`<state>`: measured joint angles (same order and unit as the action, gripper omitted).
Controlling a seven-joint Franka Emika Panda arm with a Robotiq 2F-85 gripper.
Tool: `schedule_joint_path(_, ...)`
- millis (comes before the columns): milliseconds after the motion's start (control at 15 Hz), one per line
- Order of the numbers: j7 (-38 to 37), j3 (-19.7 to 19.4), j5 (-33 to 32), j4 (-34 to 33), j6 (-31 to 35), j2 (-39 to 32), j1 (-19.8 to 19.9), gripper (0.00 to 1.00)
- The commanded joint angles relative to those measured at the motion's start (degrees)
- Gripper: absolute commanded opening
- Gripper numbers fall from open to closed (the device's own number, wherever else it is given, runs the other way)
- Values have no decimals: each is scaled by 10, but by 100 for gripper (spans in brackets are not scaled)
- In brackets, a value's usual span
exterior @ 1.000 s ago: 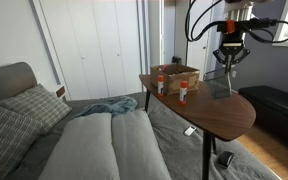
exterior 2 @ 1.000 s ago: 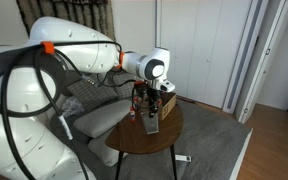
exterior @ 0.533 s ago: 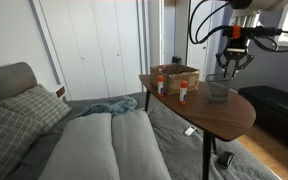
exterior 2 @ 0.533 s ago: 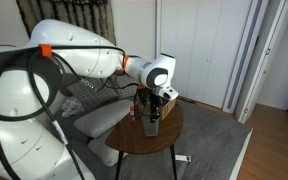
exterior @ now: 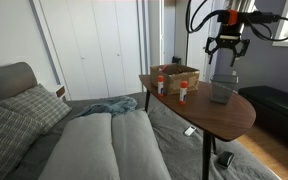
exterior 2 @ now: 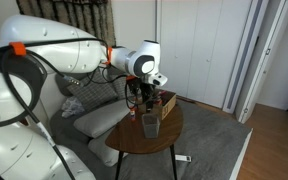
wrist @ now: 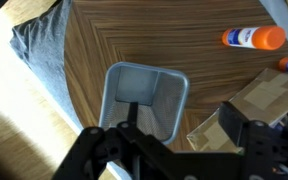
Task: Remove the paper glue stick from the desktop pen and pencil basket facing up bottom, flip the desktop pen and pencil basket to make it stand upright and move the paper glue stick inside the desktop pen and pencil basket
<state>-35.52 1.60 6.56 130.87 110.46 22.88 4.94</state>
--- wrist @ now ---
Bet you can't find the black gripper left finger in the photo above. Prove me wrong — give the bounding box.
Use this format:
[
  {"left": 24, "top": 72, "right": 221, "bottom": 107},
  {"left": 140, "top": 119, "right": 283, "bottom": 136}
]
[{"left": 52, "top": 102, "right": 175, "bottom": 180}]

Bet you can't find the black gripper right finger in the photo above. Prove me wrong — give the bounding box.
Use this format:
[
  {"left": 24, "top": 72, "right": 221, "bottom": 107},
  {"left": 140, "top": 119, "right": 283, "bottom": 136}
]
[{"left": 218, "top": 101, "right": 288, "bottom": 180}]

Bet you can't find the silver mesh pen basket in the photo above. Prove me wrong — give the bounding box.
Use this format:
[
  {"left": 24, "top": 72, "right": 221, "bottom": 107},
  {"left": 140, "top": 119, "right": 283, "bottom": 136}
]
[{"left": 98, "top": 61, "right": 191, "bottom": 146}]

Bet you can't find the dark wooden side table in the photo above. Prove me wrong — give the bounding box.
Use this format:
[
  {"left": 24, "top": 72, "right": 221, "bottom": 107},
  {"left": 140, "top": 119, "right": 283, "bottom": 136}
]
[{"left": 63, "top": 0, "right": 288, "bottom": 158}]

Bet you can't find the taped cardboard box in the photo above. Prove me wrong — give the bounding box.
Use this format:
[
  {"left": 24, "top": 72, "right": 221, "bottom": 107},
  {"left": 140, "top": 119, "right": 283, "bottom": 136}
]
[{"left": 186, "top": 67, "right": 288, "bottom": 155}]

